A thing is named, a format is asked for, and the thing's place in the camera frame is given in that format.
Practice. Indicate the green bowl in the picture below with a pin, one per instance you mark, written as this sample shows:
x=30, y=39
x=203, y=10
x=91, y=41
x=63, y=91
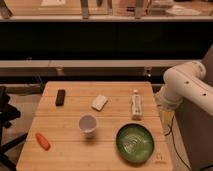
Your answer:
x=134, y=143

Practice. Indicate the orange carrot toy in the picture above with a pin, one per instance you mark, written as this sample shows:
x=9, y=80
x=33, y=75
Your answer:
x=43, y=142

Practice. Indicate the white sponge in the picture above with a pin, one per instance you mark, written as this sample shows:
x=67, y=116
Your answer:
x=99, y=102

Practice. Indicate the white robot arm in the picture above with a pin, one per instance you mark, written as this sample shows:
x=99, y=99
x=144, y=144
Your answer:
x=185, y=81

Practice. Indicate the white paper cup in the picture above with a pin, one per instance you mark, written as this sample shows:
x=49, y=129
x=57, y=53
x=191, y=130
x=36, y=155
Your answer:
x=88, y=124

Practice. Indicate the white tube bottle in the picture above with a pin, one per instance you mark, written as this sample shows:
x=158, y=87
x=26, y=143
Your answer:
x=136, y=105

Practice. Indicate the black office chair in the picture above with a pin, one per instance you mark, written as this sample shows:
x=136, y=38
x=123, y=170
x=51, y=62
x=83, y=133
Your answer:
x=8, y=113

